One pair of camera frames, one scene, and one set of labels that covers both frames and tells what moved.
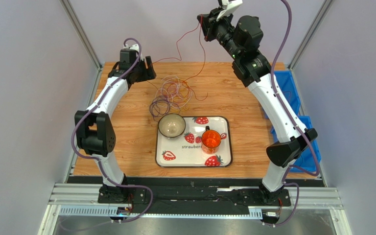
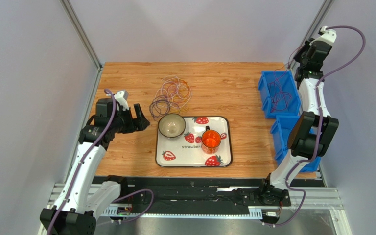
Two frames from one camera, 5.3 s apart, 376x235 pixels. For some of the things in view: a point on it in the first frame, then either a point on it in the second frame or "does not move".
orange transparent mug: (211, 140) does not move
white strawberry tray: (186, 150) does not move
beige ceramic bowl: (172, 125) does not move
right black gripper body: (208, 25) to (299, 74)
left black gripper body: (141, 74) to (129, 125)
